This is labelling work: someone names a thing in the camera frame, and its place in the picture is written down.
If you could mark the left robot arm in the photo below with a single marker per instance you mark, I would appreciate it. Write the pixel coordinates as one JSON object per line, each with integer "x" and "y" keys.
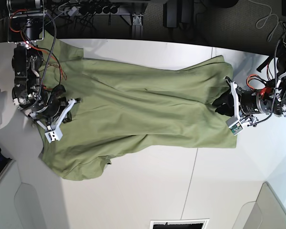
{"x": 276, "y": 78}

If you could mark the black power adapter box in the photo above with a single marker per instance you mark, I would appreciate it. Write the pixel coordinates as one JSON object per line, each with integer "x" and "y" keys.
{"x": 177, "y": 12}

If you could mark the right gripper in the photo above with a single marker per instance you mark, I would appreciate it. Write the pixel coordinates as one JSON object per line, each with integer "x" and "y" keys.
{"x": 46, "y": 105}

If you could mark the green t-shirt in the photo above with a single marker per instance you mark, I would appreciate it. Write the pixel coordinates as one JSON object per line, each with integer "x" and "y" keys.
{"x": 126, "y": 108}

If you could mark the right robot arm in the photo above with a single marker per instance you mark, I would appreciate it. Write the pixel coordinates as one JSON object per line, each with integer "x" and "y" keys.
{"x": 26, "y": 27}

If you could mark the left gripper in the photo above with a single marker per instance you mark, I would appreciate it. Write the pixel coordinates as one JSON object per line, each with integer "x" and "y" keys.
{"x": 246, "y": 104}

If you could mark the aluminium table leg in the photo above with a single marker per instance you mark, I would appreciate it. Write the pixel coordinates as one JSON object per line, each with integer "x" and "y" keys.
{"x": 135, "y": 23}

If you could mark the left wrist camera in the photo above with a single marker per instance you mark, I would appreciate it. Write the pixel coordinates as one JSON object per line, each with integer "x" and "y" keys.
{"x": 234, "y": 125}

